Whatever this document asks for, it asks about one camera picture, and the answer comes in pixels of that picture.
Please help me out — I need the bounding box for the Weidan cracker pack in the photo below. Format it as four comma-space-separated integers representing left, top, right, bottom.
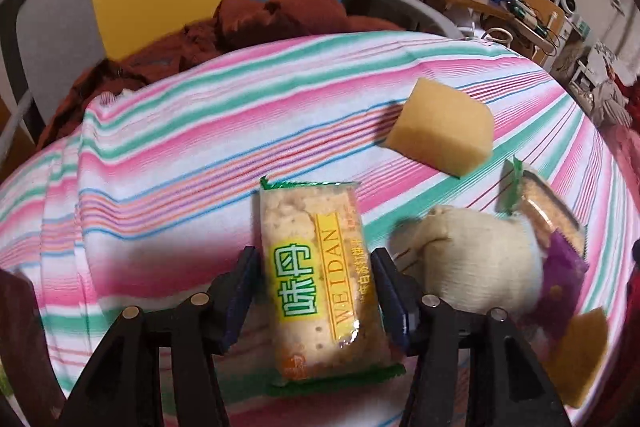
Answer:
259, 178, 405, 397

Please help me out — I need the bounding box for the tan sponge block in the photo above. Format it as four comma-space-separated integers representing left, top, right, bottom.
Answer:
544, 308, 608, 409

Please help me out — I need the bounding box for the purple snack packet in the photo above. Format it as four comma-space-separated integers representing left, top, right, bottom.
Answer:
532, 231, 589, 340

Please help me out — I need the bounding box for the green edged cracker pack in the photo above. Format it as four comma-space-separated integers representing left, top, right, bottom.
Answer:
498, 156, 587, 259

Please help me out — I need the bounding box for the striped pink green bedsheet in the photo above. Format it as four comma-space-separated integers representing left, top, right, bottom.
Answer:
1, 32, 639, 426

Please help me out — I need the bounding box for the yellow sponge block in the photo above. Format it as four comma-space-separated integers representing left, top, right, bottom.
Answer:
384, 78, 495, 178

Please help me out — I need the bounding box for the person in red jacket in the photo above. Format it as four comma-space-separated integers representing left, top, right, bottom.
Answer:
590, 62, 639, 132

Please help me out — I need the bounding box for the dark red garment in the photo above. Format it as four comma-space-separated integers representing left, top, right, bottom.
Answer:
36, 0, 400, 150

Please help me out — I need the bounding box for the white round fan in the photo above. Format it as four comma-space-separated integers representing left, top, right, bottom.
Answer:
555, 0, 577, 18

